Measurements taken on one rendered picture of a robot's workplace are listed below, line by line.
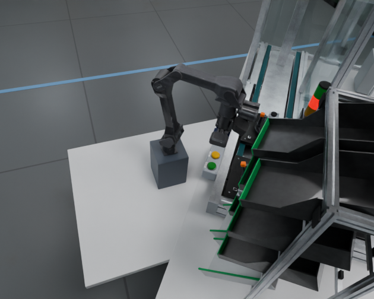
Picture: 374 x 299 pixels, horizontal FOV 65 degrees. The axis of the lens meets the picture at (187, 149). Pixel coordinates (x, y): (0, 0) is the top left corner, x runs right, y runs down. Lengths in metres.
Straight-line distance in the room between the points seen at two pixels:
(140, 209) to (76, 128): 1.71
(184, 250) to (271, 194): 0.70
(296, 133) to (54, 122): 2.56
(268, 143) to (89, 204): 0.91
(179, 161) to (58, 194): 1.44
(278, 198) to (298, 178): 0.07
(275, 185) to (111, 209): 0.88
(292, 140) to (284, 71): 1.42
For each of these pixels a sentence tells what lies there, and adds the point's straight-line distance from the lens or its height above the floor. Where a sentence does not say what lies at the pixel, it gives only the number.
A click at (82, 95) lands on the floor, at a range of 3.29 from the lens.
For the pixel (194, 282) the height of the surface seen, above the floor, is 0.86.
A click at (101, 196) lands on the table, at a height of 0.86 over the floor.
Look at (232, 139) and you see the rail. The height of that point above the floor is 0.95.
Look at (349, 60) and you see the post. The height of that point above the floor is 1.54.
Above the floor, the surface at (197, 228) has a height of 0.86.
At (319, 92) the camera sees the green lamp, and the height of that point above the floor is 1.39.
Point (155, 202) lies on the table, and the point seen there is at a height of 0.86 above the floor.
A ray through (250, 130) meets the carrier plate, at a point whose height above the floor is 0.97.
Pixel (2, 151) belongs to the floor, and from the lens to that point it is 3.00.
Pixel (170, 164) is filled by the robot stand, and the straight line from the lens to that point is 1.28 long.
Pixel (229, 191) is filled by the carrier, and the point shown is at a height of 0.97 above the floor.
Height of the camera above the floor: 2.07
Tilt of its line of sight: 50 degrees down
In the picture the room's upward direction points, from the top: 6 degrees clockwise
